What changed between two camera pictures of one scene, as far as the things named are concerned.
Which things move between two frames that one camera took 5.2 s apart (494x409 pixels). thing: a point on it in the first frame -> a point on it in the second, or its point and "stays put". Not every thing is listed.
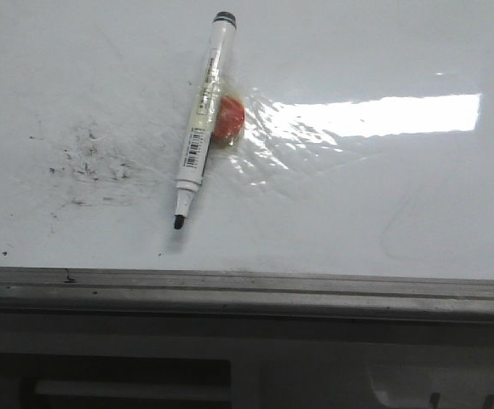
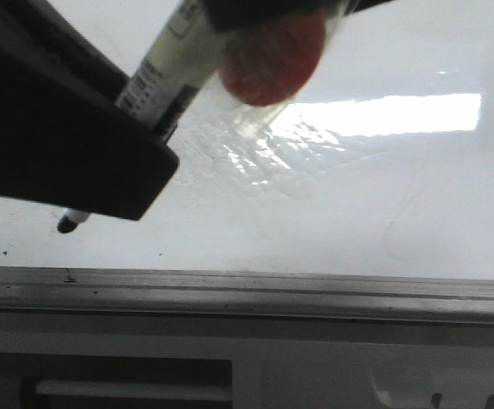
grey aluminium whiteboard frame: (222, 294) stays put
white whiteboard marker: (190, 172) -> (169, 72)
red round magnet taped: (230, 121) -> (264, 63)
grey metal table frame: (35, 359) stays put
